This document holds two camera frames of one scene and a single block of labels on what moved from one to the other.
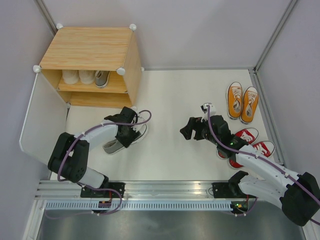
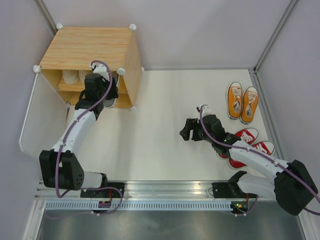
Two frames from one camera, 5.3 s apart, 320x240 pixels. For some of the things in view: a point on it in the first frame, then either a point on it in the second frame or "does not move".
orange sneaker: x=234 y=98 does not move
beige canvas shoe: x=70 y=76 does not move
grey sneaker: x=114 y=146 → x=110 y=103
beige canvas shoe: x=87 y=76 does not move
